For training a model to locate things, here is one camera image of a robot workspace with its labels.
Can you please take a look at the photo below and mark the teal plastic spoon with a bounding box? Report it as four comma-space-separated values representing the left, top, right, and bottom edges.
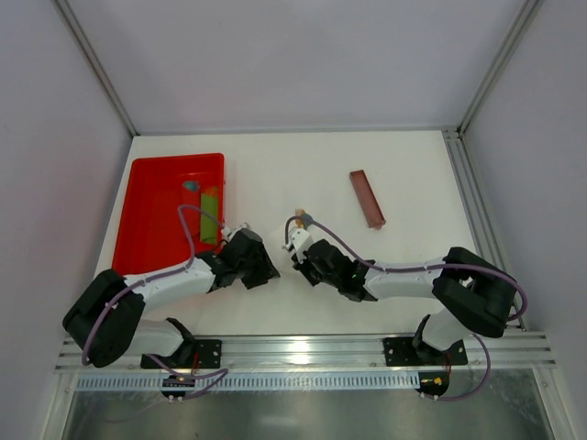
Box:
302, 213, 314, 226

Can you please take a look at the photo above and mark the brown utensil case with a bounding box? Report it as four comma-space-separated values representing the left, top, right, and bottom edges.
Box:
349, 170, 386, 229

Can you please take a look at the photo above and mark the white paper napkin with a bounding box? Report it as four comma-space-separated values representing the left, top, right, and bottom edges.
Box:
264, 222, 292, 268

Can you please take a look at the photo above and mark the orange plastic fork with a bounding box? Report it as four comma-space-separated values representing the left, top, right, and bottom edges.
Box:
294, 208, 305, 228

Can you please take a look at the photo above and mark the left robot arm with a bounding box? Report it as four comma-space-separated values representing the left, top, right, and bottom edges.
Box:
62, 228, 280, 369

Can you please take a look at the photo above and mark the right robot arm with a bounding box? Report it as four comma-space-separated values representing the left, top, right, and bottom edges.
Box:
285, 238, 516, 365

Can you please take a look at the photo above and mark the green rolled napkin bundle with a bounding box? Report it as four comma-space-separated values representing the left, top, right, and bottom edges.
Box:
199, 186, 219, 246

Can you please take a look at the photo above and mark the teal spoon in tray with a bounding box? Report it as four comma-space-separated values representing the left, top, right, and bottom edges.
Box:
183, 181, 200, 193

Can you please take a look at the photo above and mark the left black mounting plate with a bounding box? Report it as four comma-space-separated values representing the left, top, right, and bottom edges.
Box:
193, 339, 223, 369

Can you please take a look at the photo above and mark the black mounting plate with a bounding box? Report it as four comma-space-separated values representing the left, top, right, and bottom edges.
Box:
382, 336, 468, 367
193, 339, 223, 369

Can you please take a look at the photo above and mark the red plastic tray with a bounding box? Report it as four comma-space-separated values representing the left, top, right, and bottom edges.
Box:
111, 153, 225, 275

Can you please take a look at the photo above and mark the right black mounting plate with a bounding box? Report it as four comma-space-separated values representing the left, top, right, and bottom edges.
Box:
382, 336, 468, 367

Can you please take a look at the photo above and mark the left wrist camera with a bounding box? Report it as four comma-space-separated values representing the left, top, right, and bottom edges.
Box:
222, 222, 250, 241

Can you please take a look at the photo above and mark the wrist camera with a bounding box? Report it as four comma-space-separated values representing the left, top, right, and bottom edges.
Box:
222, 222, 250, 241
282, 227, 314, 263

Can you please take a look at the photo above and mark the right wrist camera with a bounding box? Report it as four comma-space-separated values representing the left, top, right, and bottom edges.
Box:
282, 227, 314, 263

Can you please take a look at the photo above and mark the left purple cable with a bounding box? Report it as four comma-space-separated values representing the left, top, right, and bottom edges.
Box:
81, 205, 230, 368

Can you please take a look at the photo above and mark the slotted cable duct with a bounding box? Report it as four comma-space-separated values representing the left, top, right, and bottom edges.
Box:
74, 370, 420, 392

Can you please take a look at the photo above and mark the right side aluminium rail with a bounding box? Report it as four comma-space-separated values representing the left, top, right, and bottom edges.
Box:
442, 128, 526, 331

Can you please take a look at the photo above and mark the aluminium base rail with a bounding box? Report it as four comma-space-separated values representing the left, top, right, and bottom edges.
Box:
54, 332, 559, 372

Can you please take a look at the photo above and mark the left aluminium frame post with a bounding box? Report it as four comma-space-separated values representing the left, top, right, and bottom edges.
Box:
51, 0, 139, 138

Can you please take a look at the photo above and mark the aluminium frame post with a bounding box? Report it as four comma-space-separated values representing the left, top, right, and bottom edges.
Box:
51, 0, 139, 138
457, 0, 544, 137

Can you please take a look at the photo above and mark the right aluminium frame post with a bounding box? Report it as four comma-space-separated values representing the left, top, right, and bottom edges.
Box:
457, 0, 544, 137

